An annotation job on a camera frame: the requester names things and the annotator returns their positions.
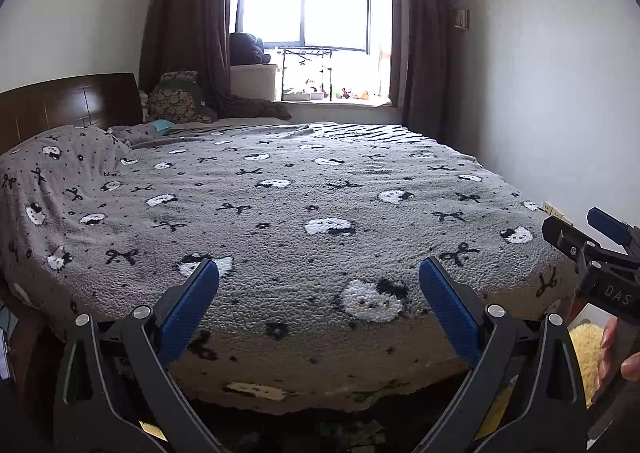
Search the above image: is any wall socket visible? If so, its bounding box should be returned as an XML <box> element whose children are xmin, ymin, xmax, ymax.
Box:
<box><xmin>542</xmin><ymin>200</ymin><xmax>574</xmax><ymax>227</ymax></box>

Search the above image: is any yellow fluffy rug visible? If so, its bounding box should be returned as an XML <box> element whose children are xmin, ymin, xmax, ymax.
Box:
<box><xmin>567</xmin><ymin>323</ymin><xmax>607</xmax><ymax>409</ymax></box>

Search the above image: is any striped bed sheet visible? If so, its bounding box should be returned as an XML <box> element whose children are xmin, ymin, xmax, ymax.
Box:
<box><xmin>307</xmin><ymin>122</ymin><xmax>433</xmax><ymax>146</ymax></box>

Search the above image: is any dark wooden headboard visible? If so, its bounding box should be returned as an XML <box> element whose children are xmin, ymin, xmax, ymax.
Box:
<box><xmin>0</xmin><ymin>73</ymin><xmax>143</xmax><ymax>156</ymax></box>

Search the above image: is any black drying rack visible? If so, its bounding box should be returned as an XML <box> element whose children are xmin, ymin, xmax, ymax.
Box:
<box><xmin>276</xmin><ymin>47</ymin><xmax>342</xmax><ymax>95</ymax></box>

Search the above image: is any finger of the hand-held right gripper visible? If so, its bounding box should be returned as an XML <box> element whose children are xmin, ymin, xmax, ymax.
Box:
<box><xmin>541</xmin><ymin>214</ymin><xmax>640</xmax><ymax>285</ymax></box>
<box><xmin>586</xmin><ymin>206</ymin><xmax>640</xmax><ymax>255</ymax></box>

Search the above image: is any window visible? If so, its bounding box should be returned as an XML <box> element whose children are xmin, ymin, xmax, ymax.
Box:
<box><xmin>230</xmin><ymin>0</ymin><xmax>397</xmax><ymax>55</ymax></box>

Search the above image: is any brown patterned cushion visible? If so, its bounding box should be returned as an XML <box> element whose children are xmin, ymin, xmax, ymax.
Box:
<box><xmin>147</xmin><ymin>70</ymin><xmax>219</xmax><ymax>125</ymax></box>

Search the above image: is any row of small windowsill items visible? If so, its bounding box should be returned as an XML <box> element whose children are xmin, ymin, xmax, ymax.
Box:
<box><xmin>281</xmin><ymin>78</ymin><xmax>376</xmax><ymax>102</ymax></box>

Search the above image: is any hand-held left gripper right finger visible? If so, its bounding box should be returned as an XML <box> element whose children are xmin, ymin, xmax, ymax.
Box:
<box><xmin>417</xmin><ymin>255</ymin><xmax>591</xmax><ymax>453</ymax></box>

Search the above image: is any brown curtain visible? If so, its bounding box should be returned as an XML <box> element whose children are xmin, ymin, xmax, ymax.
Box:
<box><xmin>399</xmin><ymin>0</ymin><xmax>455</xmax><ymax>144</ymax></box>
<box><xmin>139</xmin><ymin>0</ymin><xmax>292</xmax><ymax>122</ymax></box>

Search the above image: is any dark bag on box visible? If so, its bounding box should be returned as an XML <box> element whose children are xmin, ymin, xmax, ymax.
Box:
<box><xmin>229</xmin><ymin>32</ymin><xmax>272</xmax><ymax>66</ymax></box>

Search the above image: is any person's right hand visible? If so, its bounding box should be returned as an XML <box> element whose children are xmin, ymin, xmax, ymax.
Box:
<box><xmin>594</xmin><ymin>315</ymin><xmax>640</xmax><ymax>399</ymax></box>

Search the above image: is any white storage box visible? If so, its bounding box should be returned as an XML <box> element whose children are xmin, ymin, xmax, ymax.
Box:
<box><xmin>230</xmin><ymin>63</ymin><xmax>279</xmax><ymax>102</ymax></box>

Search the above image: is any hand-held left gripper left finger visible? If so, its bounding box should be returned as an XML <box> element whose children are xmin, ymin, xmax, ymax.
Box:
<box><xmin>52</xmin><ymin>258</ymin><xmax>223</xmax><ymax>453</ymax></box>

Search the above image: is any grey printed blanket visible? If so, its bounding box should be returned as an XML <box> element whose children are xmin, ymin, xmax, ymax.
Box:
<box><xmin>0</xmin><ymin>122</ymin><xmax>576</xmax><ymax>414</ymax></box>

